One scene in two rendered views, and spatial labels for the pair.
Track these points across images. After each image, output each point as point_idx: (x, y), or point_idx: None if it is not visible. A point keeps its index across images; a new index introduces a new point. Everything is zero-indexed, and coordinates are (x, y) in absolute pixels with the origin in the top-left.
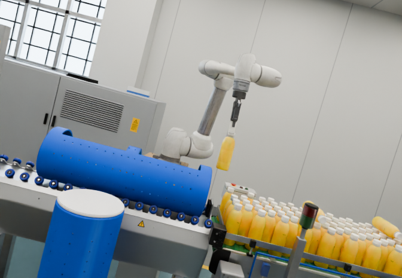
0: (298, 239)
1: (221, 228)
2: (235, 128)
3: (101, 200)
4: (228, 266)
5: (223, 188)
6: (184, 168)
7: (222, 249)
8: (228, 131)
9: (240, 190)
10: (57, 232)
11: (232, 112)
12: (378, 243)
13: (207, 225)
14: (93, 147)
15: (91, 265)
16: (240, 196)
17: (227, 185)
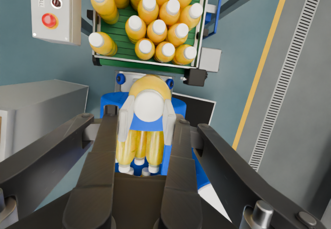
0: None
1: (204, 77)
2: (171, 106)
3: (211, 203)
4: (209, 62)
5: (45, 40)
6: (169, 156)
7: (193, 67)
8: (154, 120)
9: (70, 10)
10: None
11: (66, 171)
12: None
13: (173, 84)
14: None
15: None
16: (75, 10)
17: (67, 39)
